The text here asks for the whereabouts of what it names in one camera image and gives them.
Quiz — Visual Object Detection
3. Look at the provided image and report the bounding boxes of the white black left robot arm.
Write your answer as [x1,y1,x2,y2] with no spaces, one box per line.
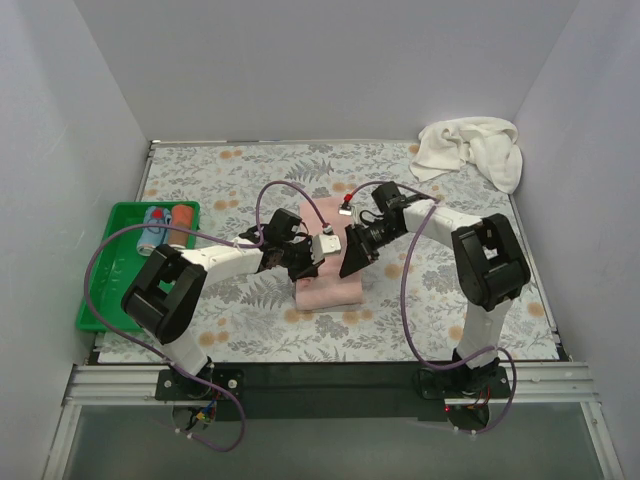
[121,208,341,380]

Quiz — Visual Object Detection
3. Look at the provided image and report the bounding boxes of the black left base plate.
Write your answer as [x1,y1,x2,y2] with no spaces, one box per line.
[154,369,244,401]

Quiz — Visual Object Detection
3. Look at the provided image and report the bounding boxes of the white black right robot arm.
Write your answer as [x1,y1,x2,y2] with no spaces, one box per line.
[339,181,531,392]

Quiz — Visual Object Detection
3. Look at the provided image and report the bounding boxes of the blue rolled towel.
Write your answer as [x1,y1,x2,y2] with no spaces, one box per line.
[136,206,171,257]

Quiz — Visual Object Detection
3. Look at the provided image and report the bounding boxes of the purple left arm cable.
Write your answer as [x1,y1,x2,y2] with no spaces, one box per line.
[83,180,335,452]

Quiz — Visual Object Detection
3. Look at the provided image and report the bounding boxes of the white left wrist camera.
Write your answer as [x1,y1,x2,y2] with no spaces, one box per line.
[311,233,342,263]

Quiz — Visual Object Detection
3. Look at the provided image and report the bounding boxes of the green plastic tray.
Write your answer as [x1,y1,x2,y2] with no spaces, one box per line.
[90,201,200,332]

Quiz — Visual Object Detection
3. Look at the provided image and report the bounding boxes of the white crumpled towel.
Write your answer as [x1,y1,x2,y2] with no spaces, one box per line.
[409,117,523,194]

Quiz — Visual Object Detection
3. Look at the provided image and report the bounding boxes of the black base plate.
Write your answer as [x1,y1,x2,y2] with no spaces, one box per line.
[154,369,244,401]
[412,364,511,400]

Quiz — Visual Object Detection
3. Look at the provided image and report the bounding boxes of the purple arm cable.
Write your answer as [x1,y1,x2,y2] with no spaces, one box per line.
[83,180,335,452]
[344,180,517,435]

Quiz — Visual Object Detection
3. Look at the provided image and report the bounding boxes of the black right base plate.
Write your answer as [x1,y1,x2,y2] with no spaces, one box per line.
[412,364,511,400]

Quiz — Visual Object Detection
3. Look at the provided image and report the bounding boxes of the pink towel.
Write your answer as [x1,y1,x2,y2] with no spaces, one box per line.
[295,197,364,311]

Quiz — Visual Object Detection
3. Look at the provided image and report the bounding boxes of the aluminium frame rail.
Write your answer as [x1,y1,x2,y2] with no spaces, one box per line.
[65,362,599,405]

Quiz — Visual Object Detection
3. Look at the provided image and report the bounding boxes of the orange rolled towel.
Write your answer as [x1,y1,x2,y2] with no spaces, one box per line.
[166,204,195,249]

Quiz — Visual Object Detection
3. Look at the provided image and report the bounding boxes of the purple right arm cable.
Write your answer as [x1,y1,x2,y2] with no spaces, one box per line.
[344,180,517,435]

